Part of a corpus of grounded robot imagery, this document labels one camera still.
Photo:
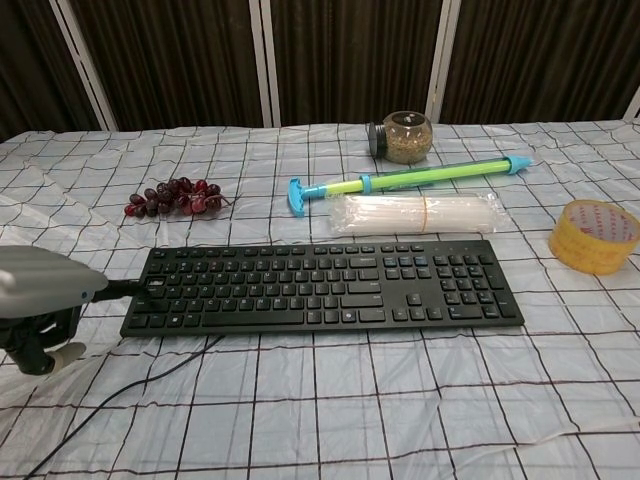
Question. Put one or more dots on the dark folding screen white frame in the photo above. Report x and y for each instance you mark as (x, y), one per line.
(320, 60)

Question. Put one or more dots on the white checked plastic tablecloth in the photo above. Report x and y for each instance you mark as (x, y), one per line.
(320, 400)

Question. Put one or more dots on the dark red grape bunch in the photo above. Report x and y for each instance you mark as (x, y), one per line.
(172, 198)

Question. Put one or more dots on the round glass jar black lid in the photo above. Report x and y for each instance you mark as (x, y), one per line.
(404, 137)

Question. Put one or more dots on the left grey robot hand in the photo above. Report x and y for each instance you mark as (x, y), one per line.
(35, 285)

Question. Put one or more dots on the clear bag of white straws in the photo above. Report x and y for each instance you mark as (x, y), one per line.
(410, 214)

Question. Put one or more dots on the yellow packing tape roll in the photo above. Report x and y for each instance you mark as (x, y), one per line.
(593, 237)

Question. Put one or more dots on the black computer keyboard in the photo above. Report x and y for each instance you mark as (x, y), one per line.
(320, 290)

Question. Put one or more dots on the green blue water pump toy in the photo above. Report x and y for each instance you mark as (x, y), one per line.
(400, 179)

